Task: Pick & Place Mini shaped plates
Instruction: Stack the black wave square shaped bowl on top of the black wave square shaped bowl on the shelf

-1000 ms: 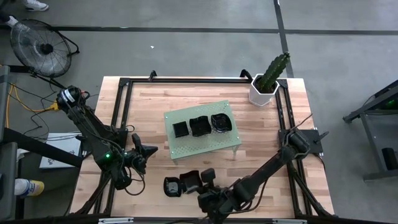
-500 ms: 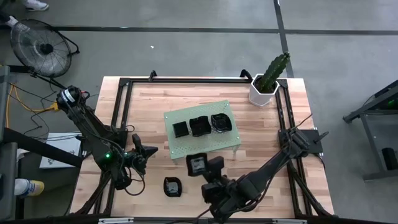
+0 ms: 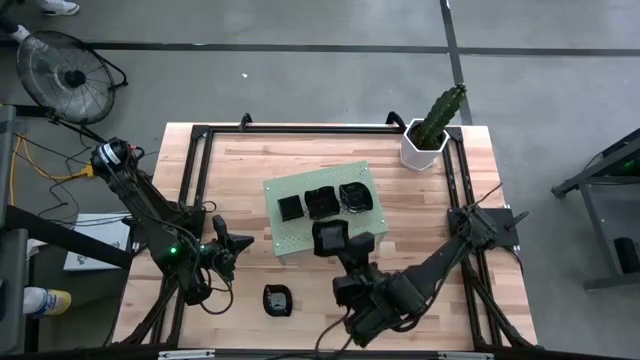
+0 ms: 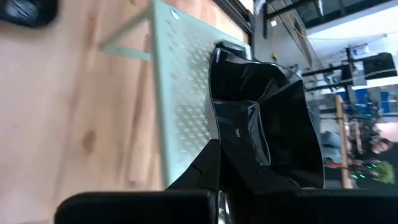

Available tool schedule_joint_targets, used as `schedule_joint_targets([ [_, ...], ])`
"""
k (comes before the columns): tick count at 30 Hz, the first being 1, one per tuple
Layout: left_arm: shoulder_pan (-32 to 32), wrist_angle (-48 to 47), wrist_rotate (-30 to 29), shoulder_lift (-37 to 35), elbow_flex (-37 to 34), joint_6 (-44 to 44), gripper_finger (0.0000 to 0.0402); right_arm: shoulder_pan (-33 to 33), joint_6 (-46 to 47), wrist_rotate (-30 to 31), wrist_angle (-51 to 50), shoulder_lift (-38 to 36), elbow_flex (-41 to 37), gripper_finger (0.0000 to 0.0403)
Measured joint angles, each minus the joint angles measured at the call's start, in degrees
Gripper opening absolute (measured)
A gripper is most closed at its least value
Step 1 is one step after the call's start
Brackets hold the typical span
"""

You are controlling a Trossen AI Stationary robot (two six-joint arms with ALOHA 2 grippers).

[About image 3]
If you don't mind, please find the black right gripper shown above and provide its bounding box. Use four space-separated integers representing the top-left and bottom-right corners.
332 230 396 314

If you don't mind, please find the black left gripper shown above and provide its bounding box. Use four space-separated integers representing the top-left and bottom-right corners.
199 214 256 282

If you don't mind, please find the black flared square mini plate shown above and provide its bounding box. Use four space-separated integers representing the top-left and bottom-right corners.
311 219 350 258

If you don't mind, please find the black wavy mini plate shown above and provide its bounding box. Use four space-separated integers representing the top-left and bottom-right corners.
303 185 341 221
262 283 294 318
338 181 375 214

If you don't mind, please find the green perforated metal shelf riser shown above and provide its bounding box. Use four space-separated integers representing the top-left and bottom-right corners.
262 160 390 259

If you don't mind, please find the small black square mini plate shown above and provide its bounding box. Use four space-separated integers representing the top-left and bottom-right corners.
276 194 306 223

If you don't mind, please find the white hexagonal planter pot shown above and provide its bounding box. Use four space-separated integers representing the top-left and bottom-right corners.
399 117 451 172

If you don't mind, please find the white paper booklet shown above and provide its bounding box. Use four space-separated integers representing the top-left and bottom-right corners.
63 213 132 273

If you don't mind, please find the green cactus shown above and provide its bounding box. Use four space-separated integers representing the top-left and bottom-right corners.
416 82 468 150

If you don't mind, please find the black metal beam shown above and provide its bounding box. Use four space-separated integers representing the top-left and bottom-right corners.
0 204 136 271

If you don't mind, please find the white and yellow bottle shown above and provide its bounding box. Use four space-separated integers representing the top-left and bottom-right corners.
22 285 73 318

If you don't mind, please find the black floor fan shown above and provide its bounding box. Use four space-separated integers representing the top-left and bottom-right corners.
14 29 129 146

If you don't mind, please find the dark grey equipment stand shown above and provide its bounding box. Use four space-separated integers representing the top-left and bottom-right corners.
549 127 640 291

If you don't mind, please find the black box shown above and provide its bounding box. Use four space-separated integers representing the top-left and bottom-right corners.
613 236 640 275

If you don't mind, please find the person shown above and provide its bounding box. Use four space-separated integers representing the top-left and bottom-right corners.
0 0 80 51

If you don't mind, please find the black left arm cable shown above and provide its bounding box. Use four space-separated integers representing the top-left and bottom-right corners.
197 267 236 316

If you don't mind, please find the black aluminium rig frame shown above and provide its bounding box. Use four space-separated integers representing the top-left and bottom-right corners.
112 111 539 360

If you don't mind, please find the yellow cable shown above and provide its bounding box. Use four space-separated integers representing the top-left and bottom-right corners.
8 133 98 206

